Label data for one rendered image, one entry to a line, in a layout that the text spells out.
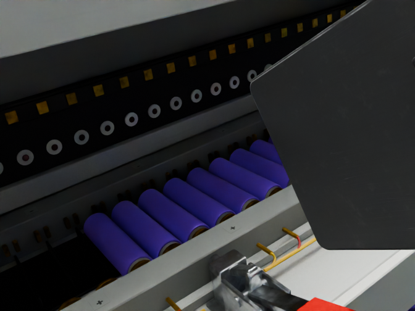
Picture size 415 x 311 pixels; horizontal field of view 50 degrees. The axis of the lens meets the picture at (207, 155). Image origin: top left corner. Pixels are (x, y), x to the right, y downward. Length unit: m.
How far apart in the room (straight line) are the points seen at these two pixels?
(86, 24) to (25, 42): 0.03
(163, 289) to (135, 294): 0.02
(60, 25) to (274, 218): 0.16
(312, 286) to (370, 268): 0.03
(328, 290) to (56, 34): 0.18
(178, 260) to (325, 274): 0.08
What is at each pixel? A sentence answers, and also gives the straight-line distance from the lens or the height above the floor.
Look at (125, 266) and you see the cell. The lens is 0.26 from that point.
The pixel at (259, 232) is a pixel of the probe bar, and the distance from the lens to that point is 0.26.
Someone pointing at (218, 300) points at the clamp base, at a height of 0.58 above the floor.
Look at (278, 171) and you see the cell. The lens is 0.32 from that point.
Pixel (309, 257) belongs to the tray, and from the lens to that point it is 0.27.
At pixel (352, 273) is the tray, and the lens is 0.26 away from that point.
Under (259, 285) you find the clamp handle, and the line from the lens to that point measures 0.22.
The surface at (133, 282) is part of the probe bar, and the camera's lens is 0.24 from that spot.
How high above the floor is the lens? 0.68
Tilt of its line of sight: 8 degrees down
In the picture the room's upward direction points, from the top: 20 degrees counter-clockwise
